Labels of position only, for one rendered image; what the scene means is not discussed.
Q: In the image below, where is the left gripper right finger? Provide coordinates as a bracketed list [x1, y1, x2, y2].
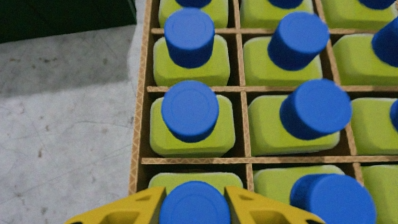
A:
[223, 186, 326, 224]

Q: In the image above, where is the brown cardboard carton with grid dividers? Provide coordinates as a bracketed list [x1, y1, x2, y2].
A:
[127, 0, 398, 196]

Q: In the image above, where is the green crate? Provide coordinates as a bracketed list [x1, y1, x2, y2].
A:
[0, 0, 137, 43]

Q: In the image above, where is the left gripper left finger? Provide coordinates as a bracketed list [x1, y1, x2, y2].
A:
[64, 186, 167, 224]

